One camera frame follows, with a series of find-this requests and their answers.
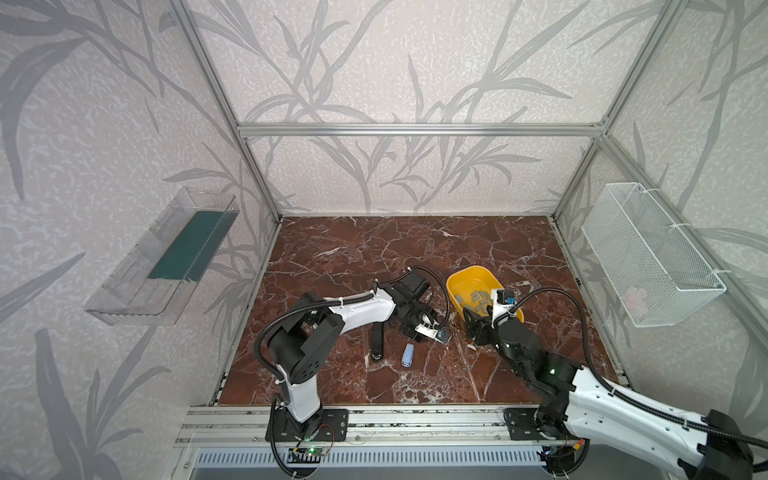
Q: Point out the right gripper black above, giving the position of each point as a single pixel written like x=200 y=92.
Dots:
x=482 y=327

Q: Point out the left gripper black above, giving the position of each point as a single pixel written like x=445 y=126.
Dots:
x=422 y=315

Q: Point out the light blue stapler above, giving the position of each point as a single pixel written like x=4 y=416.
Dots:
x=408 y=355

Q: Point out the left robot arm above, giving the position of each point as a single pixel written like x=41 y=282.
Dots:
x=296 y=345

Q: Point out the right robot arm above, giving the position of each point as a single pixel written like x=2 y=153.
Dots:
x=581 y=404

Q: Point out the grey staple strips in tray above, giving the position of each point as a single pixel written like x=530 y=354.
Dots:
x=478 y=301

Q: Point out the yellow plastic tray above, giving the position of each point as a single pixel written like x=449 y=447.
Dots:
x=465 y=281

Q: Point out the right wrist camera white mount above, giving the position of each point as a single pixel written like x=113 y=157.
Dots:
x=503 y=301

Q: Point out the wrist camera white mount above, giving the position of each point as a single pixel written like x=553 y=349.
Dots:
x=503 y=301
x=439 y=335

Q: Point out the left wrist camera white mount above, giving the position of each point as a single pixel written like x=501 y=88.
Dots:
x=439 y=335

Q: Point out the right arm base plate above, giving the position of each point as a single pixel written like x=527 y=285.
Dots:
x=526 y=423

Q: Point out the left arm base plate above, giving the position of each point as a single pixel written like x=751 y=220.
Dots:
x=325 y=425

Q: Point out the white wire mesh basket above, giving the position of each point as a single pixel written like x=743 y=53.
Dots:
x=659 y=276

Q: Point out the aluminium front rail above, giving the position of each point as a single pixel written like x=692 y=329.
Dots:
x=369 y=425

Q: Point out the clear acrylic wall shelf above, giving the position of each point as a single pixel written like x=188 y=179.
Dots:
x=154 y=282

